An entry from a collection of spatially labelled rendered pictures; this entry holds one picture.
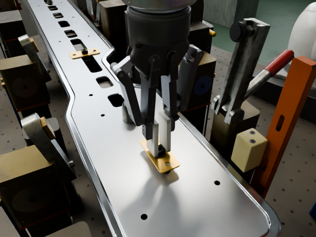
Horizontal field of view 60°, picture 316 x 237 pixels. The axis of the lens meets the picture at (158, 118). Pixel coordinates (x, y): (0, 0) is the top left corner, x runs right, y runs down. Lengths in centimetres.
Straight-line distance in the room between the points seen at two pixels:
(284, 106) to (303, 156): 60
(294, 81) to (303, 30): 73
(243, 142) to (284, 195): 45
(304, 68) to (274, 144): 13
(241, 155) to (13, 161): 35
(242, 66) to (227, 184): 19
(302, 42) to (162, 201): 85
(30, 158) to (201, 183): 27
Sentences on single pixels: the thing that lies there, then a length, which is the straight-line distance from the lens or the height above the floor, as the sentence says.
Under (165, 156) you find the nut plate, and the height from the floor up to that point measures 102.
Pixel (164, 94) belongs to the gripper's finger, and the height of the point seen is 113.
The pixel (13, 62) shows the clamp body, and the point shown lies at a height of 105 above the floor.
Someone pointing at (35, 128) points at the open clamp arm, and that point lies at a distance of 41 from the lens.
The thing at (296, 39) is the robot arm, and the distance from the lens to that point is 114.
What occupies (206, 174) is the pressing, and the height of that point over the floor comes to 100.
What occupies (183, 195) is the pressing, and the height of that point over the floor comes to 100.
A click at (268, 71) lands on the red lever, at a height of 112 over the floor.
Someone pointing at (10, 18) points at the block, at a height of 103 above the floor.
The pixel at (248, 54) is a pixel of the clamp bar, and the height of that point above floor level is 117.
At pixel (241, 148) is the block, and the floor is 105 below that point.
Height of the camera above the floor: 136
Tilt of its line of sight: 39 degrees down
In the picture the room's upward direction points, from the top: straight up
